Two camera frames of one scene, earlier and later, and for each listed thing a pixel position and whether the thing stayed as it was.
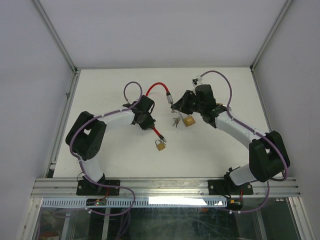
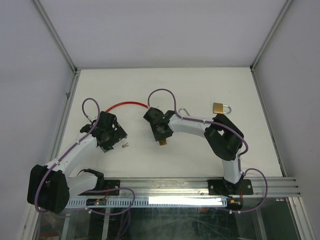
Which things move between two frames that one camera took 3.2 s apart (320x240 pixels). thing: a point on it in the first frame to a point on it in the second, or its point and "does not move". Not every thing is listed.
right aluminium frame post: x=283 y=12 does not move
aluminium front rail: x=164 y=188 does not move
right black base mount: x=227 y=186 does not move
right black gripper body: x=200 y=106 to x=159 y=135
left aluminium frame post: x=52 y=30 does not move
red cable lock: x=170 y=100 to x=126 y=103
